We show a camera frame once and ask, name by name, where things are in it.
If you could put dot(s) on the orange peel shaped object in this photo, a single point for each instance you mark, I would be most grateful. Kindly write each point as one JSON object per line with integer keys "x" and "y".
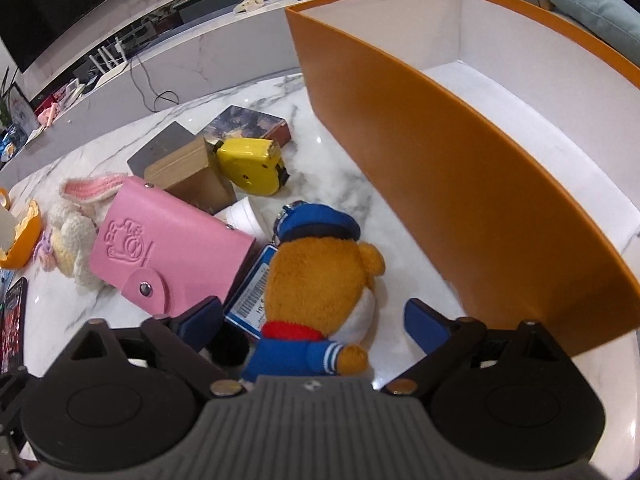
{"x": 19, "y": 235}

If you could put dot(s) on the pink leather card wallet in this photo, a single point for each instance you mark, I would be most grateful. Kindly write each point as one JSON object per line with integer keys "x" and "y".
{"x": 164, "y": 255}

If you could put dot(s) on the orange storage box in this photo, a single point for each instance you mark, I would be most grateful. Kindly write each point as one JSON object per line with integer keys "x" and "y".
{"x": 505, "y": 138}

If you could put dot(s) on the white barcode card packet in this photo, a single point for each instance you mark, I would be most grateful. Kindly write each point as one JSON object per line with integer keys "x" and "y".
{"x": 246, "y": 308}

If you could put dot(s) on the black flat gift box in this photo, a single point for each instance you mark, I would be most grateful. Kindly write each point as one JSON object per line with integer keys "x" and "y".
{"x": 170, "y": 139}

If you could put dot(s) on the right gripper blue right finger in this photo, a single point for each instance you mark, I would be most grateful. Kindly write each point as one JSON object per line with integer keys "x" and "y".
{"x": 426, "y": 327}

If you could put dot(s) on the picture printed card box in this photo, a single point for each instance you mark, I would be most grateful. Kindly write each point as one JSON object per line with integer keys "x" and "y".
{"x": 241, "y": 122}

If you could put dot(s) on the light blue cushion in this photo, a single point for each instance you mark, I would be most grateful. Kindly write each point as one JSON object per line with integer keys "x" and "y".
{"x": 613, "y": 21}

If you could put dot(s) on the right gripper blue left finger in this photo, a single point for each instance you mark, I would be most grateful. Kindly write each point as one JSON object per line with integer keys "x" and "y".
{"x": 197, "y": 326}

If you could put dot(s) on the white wifi router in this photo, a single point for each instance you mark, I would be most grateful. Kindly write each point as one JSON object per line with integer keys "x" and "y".
{"x": 110, "y": 60}

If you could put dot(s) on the bear plush blue sailor outfit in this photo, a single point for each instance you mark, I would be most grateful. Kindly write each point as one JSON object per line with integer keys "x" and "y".
{"x": 319, "y": 299}

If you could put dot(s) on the yellow tape measure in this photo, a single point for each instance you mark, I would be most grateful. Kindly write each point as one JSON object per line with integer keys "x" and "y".
{"x": 255, "y": 166}

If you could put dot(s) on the white crochet bunny plush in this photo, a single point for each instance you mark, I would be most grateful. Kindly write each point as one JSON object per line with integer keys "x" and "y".
{"x": 72, "y": 226}

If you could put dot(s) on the white tv console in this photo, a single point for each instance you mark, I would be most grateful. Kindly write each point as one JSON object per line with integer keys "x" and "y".
{"x": 220, "y": 53}

